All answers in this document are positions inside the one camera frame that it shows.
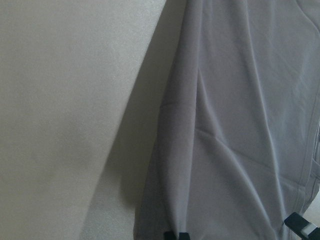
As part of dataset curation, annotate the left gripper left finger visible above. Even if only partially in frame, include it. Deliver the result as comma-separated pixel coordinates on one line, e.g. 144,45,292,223
163,231,190,240

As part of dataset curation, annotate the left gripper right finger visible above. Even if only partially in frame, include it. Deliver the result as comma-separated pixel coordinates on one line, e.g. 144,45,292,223
284,212,320,239

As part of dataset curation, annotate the brown t-shirt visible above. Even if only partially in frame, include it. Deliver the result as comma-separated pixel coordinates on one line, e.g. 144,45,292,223
134,0,320,240

